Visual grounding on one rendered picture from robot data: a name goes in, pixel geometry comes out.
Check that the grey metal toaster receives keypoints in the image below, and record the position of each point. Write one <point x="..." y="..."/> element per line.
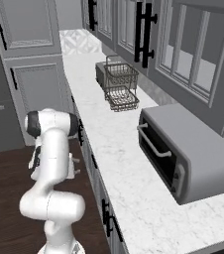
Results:
<point x="100" y="75"/>

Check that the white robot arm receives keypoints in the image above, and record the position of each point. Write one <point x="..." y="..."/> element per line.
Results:
<point x="53" y="155"/>

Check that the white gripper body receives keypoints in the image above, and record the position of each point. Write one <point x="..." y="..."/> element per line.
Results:
<point x="71" y="168"/>

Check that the grey tall cupboard door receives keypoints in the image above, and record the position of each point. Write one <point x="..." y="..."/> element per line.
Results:
<point x="41" y="96"/>
<point x="28" y="26"/>

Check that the grey wall cupboard run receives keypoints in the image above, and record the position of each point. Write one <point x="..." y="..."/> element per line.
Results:
<point x="100" y="20"/>

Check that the grey toaster oven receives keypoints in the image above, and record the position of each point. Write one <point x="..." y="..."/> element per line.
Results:
<point x="196" y="149"/>

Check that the grey base cupboard run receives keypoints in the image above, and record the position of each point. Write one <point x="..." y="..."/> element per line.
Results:
<point x="95" y="178"/>

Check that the glass-front wall cupboard door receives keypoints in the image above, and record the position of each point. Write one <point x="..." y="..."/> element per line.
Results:
<point x="196" y="49"/>

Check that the grey wall cupboard door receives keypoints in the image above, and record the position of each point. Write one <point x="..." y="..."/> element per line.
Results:
<point x="128" y="29"/>

